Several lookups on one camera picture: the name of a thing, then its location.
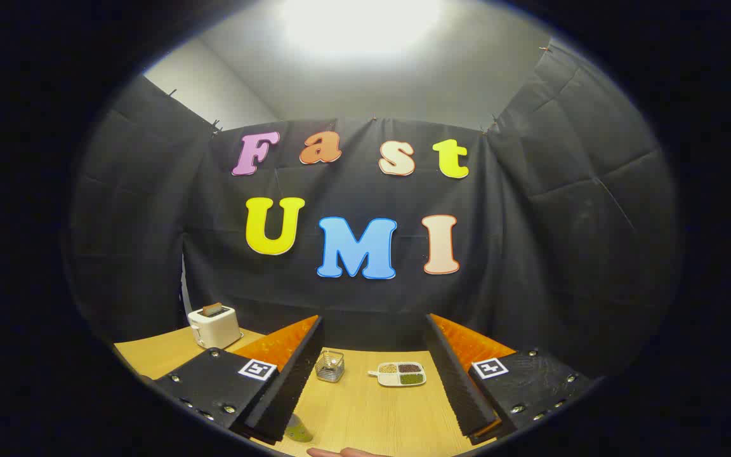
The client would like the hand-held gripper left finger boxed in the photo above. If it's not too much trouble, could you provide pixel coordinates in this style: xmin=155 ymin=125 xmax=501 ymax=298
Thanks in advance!
xmin=153 ymin=315 xmax=325 ymax=445

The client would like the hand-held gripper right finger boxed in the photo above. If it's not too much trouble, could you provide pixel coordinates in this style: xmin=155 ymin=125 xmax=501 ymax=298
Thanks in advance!
xmin=426 ymin=313 xmax=595 ymax=445

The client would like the silver bottle with green label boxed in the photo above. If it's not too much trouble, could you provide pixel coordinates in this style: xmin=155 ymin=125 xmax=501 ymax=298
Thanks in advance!
xmin=285 ymin=414 xmax=314 ymax=444

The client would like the white divided dish of beans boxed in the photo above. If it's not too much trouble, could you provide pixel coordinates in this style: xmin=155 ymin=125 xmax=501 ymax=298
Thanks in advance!
xmin=368 ymin=362 xmax=428 ymax=388

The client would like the wooden table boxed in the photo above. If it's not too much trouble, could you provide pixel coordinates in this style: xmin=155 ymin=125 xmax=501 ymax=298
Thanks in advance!
xmin=114 ymin=327 xmax=499 ymax=457

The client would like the white toaster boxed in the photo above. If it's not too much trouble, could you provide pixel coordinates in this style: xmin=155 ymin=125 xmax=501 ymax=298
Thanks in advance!
xmin=188 ymin=303 xmax=244 ymax=350

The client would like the black backdrop cloth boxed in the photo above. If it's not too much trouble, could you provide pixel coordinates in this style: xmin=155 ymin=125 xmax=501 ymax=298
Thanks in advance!
xmin=67 ymin=38 xmax=680 ymax=381

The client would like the bright ceiling light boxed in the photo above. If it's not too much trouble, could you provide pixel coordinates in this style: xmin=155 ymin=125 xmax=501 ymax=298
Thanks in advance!
xmin=277 ymin=0 xmax=444 ymax=59

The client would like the wire mesh holder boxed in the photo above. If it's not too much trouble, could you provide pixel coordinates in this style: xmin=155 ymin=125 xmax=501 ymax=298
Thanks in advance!
xmin=315 ymin=349 xmax=346 ymax=383

